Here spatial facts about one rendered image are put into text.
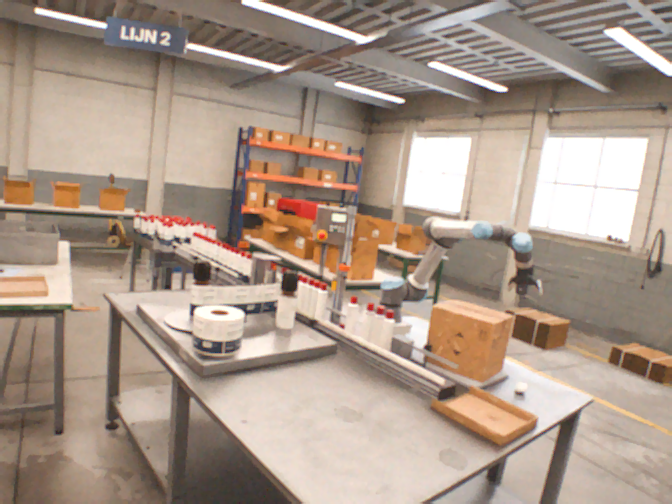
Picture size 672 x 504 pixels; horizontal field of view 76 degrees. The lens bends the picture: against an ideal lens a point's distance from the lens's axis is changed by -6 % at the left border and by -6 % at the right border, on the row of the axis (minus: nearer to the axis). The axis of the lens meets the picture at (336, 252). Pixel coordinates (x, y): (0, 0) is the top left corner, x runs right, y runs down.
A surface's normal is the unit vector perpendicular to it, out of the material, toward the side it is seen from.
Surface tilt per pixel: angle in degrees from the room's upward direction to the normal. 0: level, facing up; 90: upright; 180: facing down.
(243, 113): 90
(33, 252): 90
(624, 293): 90
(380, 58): 90
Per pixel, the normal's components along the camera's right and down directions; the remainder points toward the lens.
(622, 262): -0.85, -0.04
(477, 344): -0.65, 0.03
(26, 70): 0.51, 0.19
